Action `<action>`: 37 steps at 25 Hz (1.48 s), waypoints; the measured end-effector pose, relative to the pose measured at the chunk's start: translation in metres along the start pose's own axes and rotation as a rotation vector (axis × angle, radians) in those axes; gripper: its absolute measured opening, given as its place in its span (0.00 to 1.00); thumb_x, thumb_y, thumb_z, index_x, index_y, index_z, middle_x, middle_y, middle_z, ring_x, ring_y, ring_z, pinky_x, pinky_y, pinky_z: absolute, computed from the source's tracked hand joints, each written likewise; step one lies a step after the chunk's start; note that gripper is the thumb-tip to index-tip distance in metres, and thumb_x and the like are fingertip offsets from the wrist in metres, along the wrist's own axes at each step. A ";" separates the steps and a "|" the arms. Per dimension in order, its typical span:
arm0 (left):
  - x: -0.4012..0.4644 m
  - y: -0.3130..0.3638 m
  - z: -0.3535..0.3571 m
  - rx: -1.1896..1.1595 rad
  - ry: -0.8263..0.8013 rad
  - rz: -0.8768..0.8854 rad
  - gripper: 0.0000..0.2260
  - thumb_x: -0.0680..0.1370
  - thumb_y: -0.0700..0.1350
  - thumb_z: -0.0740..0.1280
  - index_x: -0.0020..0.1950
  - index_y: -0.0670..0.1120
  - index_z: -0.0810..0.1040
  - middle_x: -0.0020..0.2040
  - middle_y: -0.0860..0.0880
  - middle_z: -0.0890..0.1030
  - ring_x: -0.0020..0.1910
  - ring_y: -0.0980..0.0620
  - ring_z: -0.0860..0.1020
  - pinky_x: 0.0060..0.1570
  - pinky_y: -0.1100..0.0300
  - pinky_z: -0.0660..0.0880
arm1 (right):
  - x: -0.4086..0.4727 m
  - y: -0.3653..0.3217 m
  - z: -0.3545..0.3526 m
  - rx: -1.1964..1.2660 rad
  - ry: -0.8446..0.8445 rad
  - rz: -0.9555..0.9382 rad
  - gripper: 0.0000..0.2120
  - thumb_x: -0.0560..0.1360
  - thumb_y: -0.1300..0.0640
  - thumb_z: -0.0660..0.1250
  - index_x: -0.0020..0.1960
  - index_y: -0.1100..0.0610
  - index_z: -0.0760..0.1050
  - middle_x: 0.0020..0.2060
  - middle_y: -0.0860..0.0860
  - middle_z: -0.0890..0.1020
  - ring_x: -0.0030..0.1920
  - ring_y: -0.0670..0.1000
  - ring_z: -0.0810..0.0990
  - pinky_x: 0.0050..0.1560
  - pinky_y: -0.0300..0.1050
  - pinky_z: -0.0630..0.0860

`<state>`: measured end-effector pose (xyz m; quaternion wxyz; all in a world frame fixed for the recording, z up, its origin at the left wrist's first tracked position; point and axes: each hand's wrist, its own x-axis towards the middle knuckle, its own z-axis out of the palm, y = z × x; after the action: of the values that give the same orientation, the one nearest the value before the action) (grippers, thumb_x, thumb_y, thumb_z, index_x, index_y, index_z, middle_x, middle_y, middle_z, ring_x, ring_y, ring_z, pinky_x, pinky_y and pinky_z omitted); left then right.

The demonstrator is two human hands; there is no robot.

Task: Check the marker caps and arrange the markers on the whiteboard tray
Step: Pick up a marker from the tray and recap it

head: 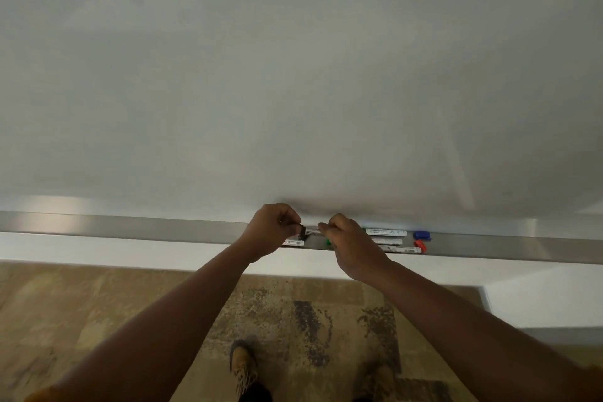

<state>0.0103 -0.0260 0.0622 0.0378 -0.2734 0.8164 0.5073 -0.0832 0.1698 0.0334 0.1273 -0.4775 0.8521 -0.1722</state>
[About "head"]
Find person's right hand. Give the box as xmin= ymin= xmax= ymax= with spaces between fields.
xmin=318 ymin=213 xmax=392 ymax=284

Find person's left hand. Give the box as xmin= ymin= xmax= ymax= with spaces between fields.
xmin=238 ymin=203 xmax=303 ymax=262

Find person's right forearm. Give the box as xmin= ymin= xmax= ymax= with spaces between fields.
xmin=363 ymin=260 xmax=603 ymax=402

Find person's left forearm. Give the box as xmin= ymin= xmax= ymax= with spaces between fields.
xmin=45 ymin=241 xmax=257 ymax=402

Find blue cap whiteboard marker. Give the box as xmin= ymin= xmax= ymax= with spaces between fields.
xmin=365 ymin=228 xmax=431 ymax=241

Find green cap whiteboard marker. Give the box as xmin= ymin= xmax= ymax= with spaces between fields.
xmin=325 ymin=237 xmax=404 ymax=247

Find red cap whiteboard marker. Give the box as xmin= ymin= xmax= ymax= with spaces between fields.
xmin=379 ymin=240 xmax=428 ymax=255

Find large white whiteboard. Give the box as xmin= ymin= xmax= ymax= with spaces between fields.
xmin=0 ymin=0 xmax=603 ymax=228

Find aluminium marker tray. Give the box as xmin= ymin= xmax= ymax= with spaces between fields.
xmin=0 ymin=211 xmax=603 ymax=266

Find tan left shoe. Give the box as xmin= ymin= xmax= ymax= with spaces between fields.
xmin=229 ymin=340 xmax=259 ymax=398

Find tan shoe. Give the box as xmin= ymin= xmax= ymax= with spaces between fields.
xmin=356 ymin=359 xmax=397 ymax=402
xmin=229 ymin=340 xmax=259 ymax=398

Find tan right shoe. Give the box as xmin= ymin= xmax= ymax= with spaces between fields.
xmin=356 ymin=359 xmax=397 ymax=402

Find dark trousers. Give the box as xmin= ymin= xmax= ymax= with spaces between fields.
xmin=238 ymin=380 xmax=378 ymax=402

